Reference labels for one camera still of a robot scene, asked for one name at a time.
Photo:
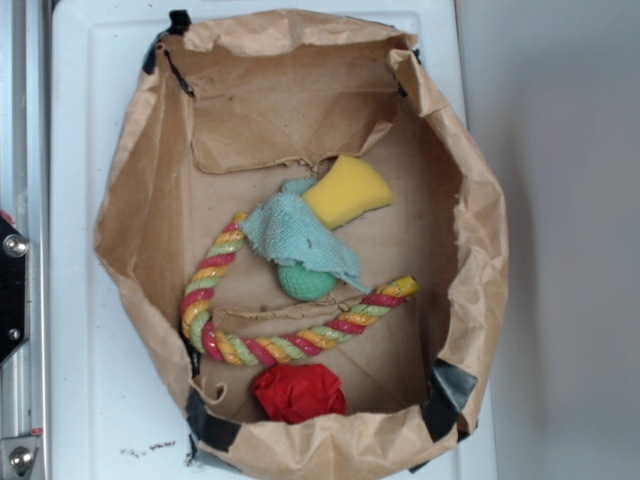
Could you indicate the multicolored twisted rope toy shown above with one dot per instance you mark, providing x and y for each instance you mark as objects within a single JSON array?
[{"x": 200, "y": 331}]

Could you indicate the light blue cloth rag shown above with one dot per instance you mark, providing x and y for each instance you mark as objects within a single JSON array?
[{"x": 285, "y": 231}]

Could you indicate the green dimpled ball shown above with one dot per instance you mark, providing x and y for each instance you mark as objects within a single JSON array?
[{"x": 302, "y": 284}]

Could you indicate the yellow sponge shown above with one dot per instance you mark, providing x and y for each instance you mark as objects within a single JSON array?
[{"x": 350, "y": 188}]

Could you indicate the red crumpled paper ball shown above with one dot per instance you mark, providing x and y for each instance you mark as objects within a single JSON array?
[{"x": 294, "y": 394}]

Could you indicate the brown paper bag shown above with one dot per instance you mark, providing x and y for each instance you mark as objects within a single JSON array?
[{"x": 224, "y": 111}]

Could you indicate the black metal bracket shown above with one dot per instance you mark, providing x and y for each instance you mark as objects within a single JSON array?
[{"x": 13, "y": 289}]

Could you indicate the aluminium frame rail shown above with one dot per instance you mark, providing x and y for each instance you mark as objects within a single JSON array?
[{"x": 24, "y": 149}]

